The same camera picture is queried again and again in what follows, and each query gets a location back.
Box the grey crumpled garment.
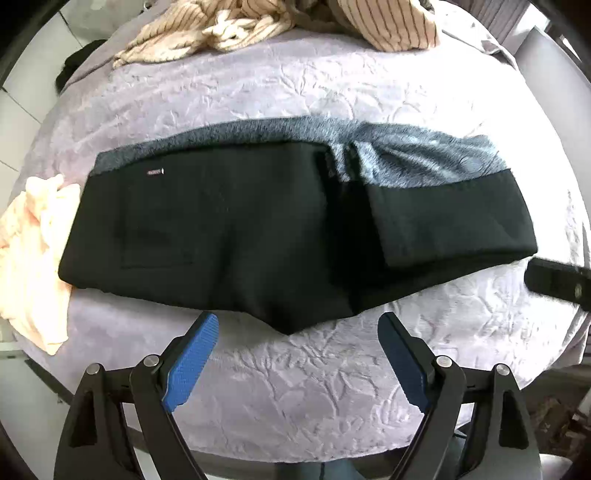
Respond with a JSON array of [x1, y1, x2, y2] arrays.
[[288, 0, 345, 26]]

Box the black pants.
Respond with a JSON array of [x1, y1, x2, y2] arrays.
[[58, 115, 539, 336]]

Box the dark cloth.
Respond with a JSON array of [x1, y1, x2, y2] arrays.
[[54, 39, 108, 89]]

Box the lavender embossed bedspread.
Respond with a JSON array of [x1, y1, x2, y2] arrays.
[[7, 18, 591, 462]]

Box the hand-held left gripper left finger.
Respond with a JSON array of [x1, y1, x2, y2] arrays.
[[53, 311, 220, 480]]

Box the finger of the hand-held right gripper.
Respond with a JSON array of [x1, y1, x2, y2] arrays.
[[525, 257, 591, 306]]

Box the cream striped cloth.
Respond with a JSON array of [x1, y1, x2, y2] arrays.
[[113, 0, 439, 70]]

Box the peach cloth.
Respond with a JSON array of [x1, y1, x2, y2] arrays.
[[0, 174, 83, 356]]

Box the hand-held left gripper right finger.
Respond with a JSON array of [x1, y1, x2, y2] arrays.
[[377, 311, 543, 480]]

